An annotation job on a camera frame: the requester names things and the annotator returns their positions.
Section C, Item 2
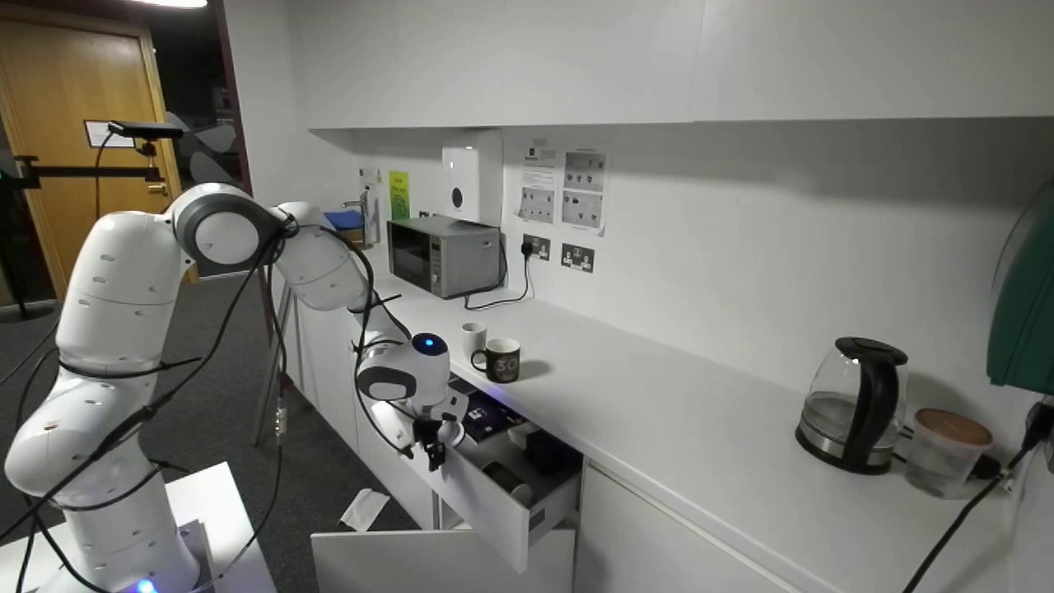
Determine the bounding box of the large white instruction sheet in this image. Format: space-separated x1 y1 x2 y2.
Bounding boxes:
513 134 563 226

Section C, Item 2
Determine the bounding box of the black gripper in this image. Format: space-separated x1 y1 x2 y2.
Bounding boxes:
409 397 467 473

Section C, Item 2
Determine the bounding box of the black microwave power cable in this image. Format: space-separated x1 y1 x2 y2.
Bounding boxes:
462 250 538 314

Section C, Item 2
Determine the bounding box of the empty double wall socket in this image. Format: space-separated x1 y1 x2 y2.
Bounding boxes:
557 240 595 276

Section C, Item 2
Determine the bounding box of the yellow green wall sign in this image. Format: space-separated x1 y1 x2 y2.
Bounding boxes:
386 167 415 223

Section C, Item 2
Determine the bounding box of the grey kitchen drawer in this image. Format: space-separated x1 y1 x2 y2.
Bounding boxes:
431 377 585 578

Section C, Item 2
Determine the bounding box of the black bar camera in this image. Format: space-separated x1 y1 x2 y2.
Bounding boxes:
106 116 192 146

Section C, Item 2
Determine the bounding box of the black mug white interior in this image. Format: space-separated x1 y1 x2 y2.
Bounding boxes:
467 335 526 384

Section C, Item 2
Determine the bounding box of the wooden door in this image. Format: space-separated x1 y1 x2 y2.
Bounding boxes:
0 11 199 305

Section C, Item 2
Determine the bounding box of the white paper towel dispenser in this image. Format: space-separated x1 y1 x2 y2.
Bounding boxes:
437 127 506 226

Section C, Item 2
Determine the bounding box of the white wall cabinet door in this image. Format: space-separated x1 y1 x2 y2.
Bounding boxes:
307 0 702 131
695 0 1054 124

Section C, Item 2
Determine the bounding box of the silver microwave oven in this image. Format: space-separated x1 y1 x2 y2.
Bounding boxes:
386 215 510 302

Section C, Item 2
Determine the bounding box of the black box with purple print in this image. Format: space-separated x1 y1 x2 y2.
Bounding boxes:
465 397 513 437

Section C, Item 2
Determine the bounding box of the blue container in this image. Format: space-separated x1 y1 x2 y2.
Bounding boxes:
325 207 373 250

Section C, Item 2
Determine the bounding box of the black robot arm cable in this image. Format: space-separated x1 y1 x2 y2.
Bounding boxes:
0 223 415 593

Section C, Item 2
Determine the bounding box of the white base cabinet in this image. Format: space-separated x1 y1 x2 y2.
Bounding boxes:
259 250 851 593

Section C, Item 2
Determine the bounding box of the small printed picture sheet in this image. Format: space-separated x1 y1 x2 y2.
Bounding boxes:
558 189 607 231
558 147 608 192

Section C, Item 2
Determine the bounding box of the plastic tub brown lid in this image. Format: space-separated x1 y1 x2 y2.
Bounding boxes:
898 405 994 500

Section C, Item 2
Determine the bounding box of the white robot base table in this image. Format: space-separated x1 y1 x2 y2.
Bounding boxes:
0 458 276 593

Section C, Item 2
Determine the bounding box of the green first aid box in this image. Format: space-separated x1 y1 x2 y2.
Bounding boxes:
984 177 1054 397

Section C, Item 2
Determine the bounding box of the black kettle power cable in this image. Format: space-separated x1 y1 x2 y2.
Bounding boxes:
898 397 1054 593

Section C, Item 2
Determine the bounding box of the white paper sheet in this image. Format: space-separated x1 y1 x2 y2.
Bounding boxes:
338 489 394 537

